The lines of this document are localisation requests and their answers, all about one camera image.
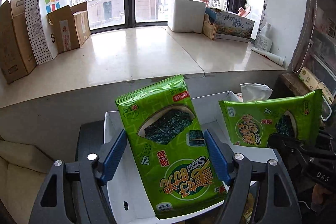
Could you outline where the green seaweed snack bag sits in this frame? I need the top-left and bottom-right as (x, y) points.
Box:
(219, 90), (323, 148)
(115, 75), (226, 219)

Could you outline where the person's right hand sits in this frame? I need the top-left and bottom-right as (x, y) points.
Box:
(310, 183), (335, 212)

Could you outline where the white digital clock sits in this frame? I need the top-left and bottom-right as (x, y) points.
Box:
(321, 97), (332, 122)

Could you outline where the beige tissue pack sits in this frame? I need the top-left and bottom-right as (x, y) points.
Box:
(236, 83), (273, 102)

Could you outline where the wooden side shelf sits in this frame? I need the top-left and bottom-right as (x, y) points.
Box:
(270, 73), (310, 99)

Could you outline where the cream leather sofa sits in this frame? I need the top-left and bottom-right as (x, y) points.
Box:
(1, 140), (53, 223)

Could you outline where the white tube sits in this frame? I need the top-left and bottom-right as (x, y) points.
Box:
(251, 47), (284, 66)

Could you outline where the clear plastic drawer unit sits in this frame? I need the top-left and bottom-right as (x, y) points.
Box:
(307, 7), (335, 93)

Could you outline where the white plastic bottle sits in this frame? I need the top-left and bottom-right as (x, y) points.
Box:
(255, 23), (273, 52)

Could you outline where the small wicker basket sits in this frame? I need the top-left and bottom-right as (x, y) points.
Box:
(202, 14), (218, 41)

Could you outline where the landscape printed long box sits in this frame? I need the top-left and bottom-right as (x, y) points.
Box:
(205, 7), (255, 43)

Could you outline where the large brown cardboard box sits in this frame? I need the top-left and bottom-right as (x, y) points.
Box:
(0, 0), (37, 84)

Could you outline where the small open cardboard box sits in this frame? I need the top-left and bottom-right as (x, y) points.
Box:
(48, 2), (91, 53)

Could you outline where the white box on sill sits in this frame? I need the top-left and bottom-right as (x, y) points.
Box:
(167, 0), (206, 34)

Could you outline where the white dotted paper bag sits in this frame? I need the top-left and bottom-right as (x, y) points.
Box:
(24, 0), (68, 65)

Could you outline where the white bead curtain cord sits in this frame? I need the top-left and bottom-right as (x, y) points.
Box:
(290, 0), (318, 74)

